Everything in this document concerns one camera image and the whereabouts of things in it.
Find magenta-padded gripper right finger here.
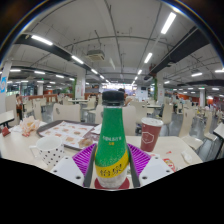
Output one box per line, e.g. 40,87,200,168
127,143,174,188

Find white napkin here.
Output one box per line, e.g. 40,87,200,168
90,123,103,135

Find beige canteen chairs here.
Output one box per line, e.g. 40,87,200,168
4,94,224,151

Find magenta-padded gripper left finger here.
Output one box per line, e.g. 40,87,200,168
53,143,98,189

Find ceiling strip lights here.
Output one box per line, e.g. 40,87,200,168
8,11,224,96

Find white polka-dot mug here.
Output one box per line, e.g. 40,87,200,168
29,134,66,167

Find brown food tray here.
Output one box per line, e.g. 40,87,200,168
36,119,100,150

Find ceiling air conditioner unit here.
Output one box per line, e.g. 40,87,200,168
85,49,106,62

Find crumpled orange food wrapper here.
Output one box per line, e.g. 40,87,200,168
19,116,42,137

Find small red packet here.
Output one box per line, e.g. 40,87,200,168
1,126,12,137

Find person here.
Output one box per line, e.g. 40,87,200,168
118,88,133,107

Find red sauce sachet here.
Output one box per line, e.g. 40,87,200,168
163,158,177,173

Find green drink bottle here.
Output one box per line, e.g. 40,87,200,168
94,90,130,190

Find red paper cup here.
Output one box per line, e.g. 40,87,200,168
139,117,164,153

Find beige table, black leg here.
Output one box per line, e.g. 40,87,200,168
0,110,16,129
213,122,224,160

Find crumpled white tissue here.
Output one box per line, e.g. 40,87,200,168
180,150,194,165

